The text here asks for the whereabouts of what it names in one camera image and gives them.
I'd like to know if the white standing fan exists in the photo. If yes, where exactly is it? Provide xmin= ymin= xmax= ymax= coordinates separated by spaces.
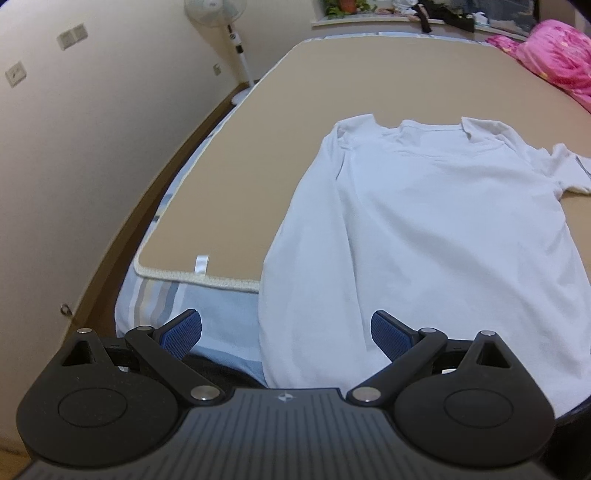
xmin=184 ymin=0 xmax=259 ymax=104

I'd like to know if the black garment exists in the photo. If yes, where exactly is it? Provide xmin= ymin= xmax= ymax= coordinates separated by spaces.
xmin=413 ymin=0 xmax=476 ymax=34

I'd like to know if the potted plant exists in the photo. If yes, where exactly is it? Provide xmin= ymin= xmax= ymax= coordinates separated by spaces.
xmin=323 ymin=0 xmax=377 ymax=19

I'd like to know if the white wall socket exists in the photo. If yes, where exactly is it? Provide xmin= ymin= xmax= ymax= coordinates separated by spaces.
xmin=4 ymin=60 xmax=28 ymax=88

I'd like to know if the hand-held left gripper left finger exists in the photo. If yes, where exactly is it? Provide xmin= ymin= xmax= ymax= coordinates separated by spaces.
xmin=60 ymin=309 xmax=227 ymax=408

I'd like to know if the double wall switch plate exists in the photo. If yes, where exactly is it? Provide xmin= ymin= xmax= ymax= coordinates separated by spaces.
xmin=57 ymin=23 xmax=89 ymax=50

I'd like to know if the pink quilt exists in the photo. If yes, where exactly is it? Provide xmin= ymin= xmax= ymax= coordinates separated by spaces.
xmin=485 ymin=18 xmax=591 ymax=114

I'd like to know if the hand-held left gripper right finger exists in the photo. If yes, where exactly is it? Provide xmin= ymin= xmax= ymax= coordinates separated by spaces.
xmin=346 ymin=310 xmax=513 ymax=408

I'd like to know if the white t-shirt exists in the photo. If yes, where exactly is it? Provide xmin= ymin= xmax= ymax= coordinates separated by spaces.
xmin=257 ymin=113 xmax=591 ymax=418

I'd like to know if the tan bed mat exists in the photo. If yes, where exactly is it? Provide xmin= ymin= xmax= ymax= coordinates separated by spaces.
xmin=134 ymin=34 xmax=591 ymax=294

